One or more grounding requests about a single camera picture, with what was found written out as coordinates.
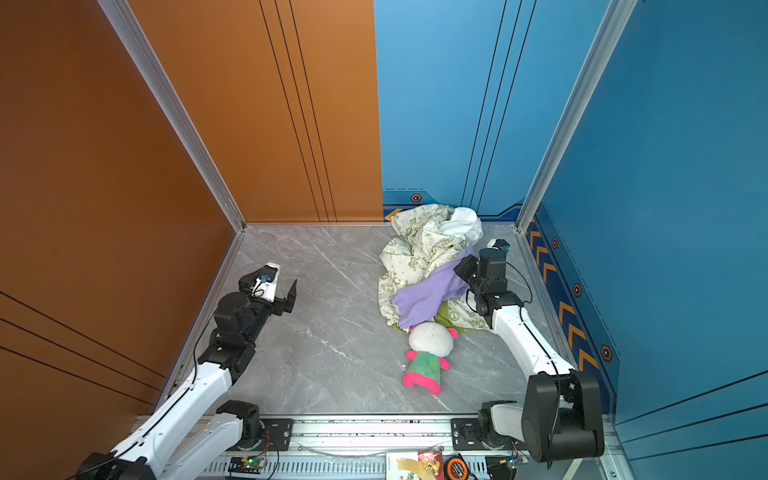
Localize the purple cloth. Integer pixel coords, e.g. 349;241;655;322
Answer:
392;258;469;330

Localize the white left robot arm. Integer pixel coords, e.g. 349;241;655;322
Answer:
74;263;297;479

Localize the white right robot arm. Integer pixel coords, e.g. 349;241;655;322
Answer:
454;239;605;464

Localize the green cloth with symbols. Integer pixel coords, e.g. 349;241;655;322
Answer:
434;299;487;333

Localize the white green floral cloth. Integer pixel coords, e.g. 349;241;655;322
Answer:
378;204;478;331

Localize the white pink plush toy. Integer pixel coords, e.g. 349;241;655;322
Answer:
403;322;458;396

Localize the green circuit board left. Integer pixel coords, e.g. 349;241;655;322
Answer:
227;456;268;474

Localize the green circuit board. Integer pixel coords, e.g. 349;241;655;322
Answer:
501;452;529;470
227;456;268;474

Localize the green circuit board right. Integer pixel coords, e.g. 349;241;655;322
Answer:
501;452;529;470

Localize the orange black tape measure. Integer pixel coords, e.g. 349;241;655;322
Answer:
444;455;470;480

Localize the colourful card packet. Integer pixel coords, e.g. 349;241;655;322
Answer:
385;451;445;480

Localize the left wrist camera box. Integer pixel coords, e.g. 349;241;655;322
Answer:
252;262;280;302

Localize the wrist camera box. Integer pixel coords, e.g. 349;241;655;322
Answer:
252;262;280;302
487;238;510;252

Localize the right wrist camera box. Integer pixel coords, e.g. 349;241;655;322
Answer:
487;238;510;252

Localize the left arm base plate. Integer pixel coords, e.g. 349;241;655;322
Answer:
232;418;294;454

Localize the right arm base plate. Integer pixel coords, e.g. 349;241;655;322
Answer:
450;418;513;452

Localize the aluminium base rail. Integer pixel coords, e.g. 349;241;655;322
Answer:
134;412;637;480

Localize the aluminium corner post left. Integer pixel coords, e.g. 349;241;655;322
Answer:
98;0;247;233

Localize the aluminium corner post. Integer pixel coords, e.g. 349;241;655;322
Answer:
516;0;637;234
98;0;247;233

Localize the aluminium corner post right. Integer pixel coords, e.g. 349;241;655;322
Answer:
516;0;637;234

